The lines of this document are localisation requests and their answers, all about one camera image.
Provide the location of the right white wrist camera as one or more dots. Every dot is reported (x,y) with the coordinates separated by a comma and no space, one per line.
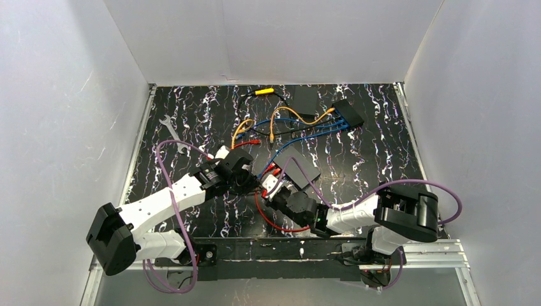
(271,186)

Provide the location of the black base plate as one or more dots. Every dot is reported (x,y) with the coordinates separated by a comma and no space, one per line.
(340,258)

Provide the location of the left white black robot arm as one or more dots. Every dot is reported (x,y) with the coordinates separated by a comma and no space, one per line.
(120,236)

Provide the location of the silver open-end wrench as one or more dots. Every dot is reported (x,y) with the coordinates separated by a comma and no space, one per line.
(166,121)

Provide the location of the aluminium front rail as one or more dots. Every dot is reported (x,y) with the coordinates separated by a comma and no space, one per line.
(434,274)

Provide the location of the yellow handle screwdriver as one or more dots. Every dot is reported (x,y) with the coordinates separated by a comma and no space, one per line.
(259,92)

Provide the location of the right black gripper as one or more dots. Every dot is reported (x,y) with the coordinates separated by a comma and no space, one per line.
(278,192)

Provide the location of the black pad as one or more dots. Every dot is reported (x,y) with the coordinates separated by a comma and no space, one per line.
(297,173)

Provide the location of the black box at back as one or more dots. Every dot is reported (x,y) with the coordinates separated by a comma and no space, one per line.
(304,100)

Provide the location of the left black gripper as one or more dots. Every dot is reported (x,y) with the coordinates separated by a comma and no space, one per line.
(244,183)

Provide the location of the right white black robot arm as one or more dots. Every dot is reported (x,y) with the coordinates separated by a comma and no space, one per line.
(397,214)

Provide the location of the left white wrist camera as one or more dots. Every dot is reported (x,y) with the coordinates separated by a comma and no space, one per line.
(222,152)

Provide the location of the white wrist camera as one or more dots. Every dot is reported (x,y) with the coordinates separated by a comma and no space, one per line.
(271,186)
(222,152)

